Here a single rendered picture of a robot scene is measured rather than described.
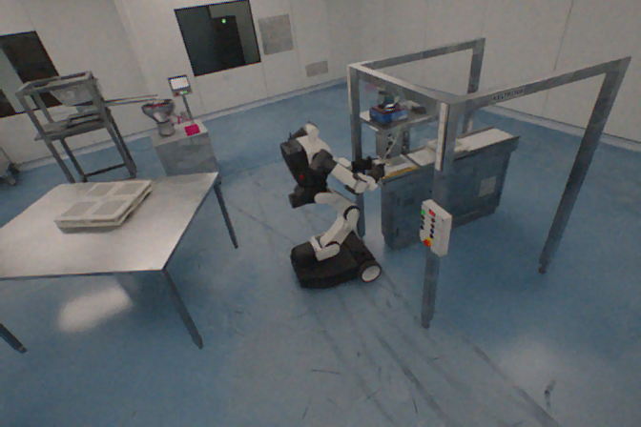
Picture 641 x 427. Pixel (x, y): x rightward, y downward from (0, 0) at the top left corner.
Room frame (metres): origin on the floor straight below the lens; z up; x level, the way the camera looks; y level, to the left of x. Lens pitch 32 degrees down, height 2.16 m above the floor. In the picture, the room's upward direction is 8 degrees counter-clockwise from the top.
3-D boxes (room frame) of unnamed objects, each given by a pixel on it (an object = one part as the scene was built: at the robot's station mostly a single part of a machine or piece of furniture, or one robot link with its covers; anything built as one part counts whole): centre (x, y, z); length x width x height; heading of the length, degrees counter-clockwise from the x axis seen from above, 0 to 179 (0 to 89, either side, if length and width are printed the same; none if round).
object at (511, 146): (2.33, -1.10, 0.77); 1.30 x 0.29 x 0.10; 107
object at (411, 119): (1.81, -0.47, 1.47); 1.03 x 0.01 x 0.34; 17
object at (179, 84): (4.06, 1.48, 1.07); 0.23 x 0.10 x 0.62; 115
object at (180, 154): (3.84, 1.61, 0.38); 0.63 x 0.57 x 0.76; 115
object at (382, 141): (2.04, -0.58, 1.14); 0.22 x 0.11 x 0.20; 107
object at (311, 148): (1.98, 0.04, 1.11); 0.34 x 0.30 x 0.36; 17
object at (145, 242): (2.01, 1.63, 0.83); 1.50 x 1.10 x 0.04; 83
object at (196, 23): (6.76, 1.42, 1.43); 1.38 x 0.01 x 1.16; 115
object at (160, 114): (3.87, 1.68, 0.95); 0.49 x 0.36 x 0.37; 115
